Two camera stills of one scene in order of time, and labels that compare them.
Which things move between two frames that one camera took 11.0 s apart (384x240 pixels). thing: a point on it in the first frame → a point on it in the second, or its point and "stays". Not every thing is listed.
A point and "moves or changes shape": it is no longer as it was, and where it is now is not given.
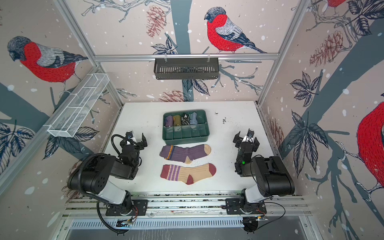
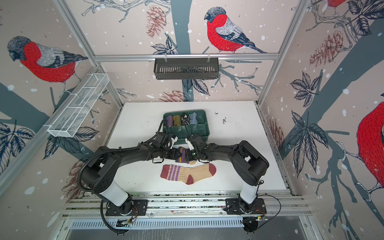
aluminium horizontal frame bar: (188, 56) stays
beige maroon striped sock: (187, 175) stays
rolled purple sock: (169, 121) stays
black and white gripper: (129, 135) → (173, 141)
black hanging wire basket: (186, 68) stays
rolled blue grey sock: (194, 120) stays
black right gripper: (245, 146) → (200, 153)
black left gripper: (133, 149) → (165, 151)
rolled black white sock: (185, 120) stays
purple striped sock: (184, 154) moves or changes shape
